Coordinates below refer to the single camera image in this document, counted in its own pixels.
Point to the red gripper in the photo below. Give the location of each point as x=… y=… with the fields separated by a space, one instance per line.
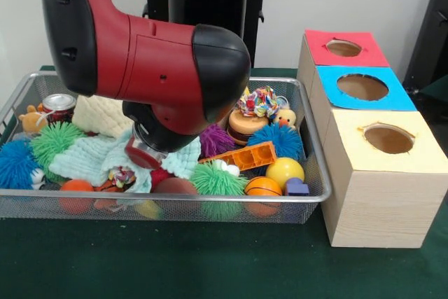
x=143 y=159

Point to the cream waffle cloth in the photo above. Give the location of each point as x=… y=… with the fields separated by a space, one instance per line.
x=101 y=117

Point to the mint green waffle cloth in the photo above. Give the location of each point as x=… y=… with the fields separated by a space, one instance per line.
x=84 y=155

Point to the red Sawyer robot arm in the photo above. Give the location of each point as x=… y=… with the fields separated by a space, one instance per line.
x=147 y=61

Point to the shallow mesh bin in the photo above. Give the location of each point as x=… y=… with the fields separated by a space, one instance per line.
x=196 y=198

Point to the wooden box with three holes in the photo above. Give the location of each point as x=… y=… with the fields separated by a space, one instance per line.
x=381 y=208

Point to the purple spiky ball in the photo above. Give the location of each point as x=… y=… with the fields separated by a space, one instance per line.
x=215 y=139

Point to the green spiky ball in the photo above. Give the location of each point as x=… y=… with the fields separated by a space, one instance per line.
x=52 y=141

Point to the orange foam disc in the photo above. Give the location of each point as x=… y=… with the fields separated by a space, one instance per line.
x=246 y=125

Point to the orange building brick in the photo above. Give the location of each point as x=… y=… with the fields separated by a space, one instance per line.
x=252 y=157

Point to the dark green table cloth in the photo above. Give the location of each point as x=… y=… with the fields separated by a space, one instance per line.
x=175 y=264

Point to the blue spiky ball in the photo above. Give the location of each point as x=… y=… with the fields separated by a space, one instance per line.
x=15 y=166
x=283 y=141

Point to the yellow ball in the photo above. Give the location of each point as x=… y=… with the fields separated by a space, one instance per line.
x=285 y=171

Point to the black upright panel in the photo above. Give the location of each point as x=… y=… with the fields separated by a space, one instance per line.
x=430 y=33

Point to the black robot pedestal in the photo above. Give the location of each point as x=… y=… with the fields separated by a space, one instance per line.
x=210 y=1

